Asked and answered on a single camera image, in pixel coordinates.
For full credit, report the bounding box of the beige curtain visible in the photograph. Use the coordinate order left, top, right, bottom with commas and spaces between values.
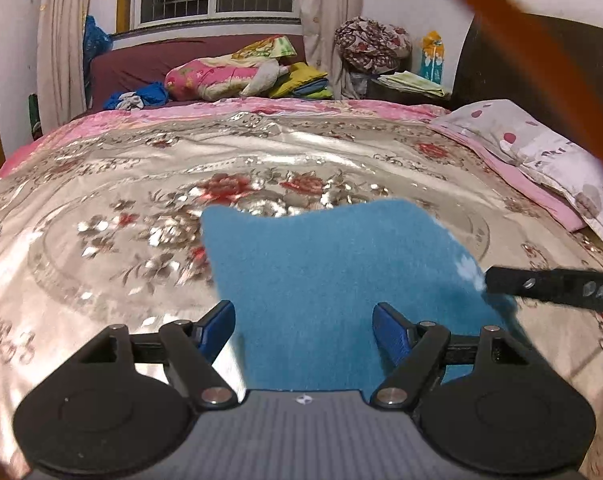
36, 0, 94, 133
295, 0, 367, 101

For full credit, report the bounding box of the blue plastic bag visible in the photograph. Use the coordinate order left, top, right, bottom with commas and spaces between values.
84, 15, 113, 56

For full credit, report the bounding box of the orange and blue packet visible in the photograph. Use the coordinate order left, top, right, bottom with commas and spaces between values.
420, 31, 445, 83

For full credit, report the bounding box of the pale green folded cloth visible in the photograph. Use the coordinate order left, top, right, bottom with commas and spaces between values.
379, 70, 452, 97

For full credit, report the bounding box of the maroon sofa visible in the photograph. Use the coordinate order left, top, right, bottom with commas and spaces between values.
87, 34, 307, 111

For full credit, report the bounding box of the dark floral cloth bundle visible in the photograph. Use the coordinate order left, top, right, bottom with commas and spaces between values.
335, 16, 413, 73

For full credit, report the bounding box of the blue crumpled cloth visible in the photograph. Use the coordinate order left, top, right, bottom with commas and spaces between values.
104, 81, 171, 111

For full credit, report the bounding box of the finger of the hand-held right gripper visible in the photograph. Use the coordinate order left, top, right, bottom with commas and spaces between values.
483, 266, 577, 306

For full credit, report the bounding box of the dark brown headboard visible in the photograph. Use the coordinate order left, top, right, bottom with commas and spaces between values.
451, 12, 603, 161

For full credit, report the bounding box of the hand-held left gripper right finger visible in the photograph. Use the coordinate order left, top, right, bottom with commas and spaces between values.
370, 302, 532, 410

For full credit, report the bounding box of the pink floral folded quilt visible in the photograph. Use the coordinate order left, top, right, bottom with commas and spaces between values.
164, 57, 282, 102

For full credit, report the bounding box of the orange cable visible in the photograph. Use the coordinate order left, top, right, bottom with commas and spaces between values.
419, 0, 603, 191

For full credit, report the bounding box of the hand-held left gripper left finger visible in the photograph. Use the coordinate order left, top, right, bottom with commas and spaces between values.
76, 300, 238, 408

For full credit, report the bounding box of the yellow green floral cloth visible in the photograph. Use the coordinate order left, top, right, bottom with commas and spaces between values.
231, 35, 298, 61

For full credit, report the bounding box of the dark nightstand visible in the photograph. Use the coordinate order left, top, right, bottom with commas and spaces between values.
366, 76, 452, 108

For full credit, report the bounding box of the floral satin bedspread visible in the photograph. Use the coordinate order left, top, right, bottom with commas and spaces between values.
0, 97, 603, 476

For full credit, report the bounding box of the teal knit sweater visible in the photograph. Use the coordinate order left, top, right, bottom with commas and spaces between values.
200, 199, 527, 393

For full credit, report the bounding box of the yellow folded cloth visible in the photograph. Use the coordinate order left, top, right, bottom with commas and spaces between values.
268, 62, 335, 100

